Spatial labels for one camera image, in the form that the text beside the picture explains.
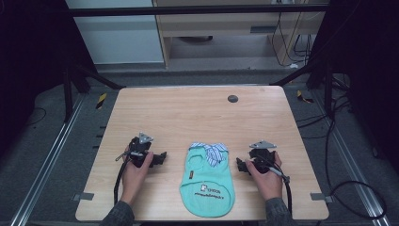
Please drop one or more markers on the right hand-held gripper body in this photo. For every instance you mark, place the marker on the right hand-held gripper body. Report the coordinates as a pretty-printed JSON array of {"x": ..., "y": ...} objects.
[{"x": 262, "y": 155}]

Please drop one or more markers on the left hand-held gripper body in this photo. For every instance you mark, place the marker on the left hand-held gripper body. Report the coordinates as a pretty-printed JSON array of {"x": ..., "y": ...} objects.
[{"x": 139, "y": 150}]

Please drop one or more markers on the person's right hand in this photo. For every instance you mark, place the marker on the person's right hand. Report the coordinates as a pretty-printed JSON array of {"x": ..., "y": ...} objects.
[{"x": 266, "y": 182}]

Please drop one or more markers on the person's left hand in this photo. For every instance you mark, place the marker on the person's left hand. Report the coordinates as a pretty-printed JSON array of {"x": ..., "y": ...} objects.
[{"x": 134, "y": 177}]

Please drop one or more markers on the teal pet shirt striped collar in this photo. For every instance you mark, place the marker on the teal pet shirt striped collar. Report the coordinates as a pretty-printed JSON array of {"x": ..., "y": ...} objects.
[{"x": 207, "y": 185}]

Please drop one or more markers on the black yellow striped tape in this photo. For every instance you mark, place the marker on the black yellow striped tape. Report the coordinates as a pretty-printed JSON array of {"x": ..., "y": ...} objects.
[
  {"x": 303, "y": 97},
  {"x": 101, "y": 100}
]

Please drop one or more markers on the grey round table grommet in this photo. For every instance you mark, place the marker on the grey round table grommet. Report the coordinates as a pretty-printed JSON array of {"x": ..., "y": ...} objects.
[{"x": 232, "y": 99}]

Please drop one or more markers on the black metal stand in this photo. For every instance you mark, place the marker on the black metal stand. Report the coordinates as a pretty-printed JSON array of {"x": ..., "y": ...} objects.
[{"x": 67, "y": 94}]

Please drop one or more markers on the white cabinet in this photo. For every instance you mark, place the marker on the white cabinet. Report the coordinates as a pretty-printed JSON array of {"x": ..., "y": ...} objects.
[{"x": 119, "y": 37}]

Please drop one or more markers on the light wooden desk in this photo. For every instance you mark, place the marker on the light wooden desk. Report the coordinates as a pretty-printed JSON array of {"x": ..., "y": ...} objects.
[{"x": 219, "y": 25}]

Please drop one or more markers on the grey metal table bracket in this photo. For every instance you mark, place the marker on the grey metal table bracket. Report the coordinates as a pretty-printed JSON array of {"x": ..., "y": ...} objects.
[
  {"x": 83, "y": 196},
  {"x": 320, "y": 197}
]

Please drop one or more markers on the aluminium floor rail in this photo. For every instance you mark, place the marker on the aluminium floor rail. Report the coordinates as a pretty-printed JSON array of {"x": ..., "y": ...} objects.
[
  {"x": 47, "y": 163},
  {"x": 351, "y": 160}
]

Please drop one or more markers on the black horizontal frame bar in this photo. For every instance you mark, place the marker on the black horizontal frame bar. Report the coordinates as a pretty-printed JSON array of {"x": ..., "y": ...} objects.
[{"x": 188, "y": 11}]

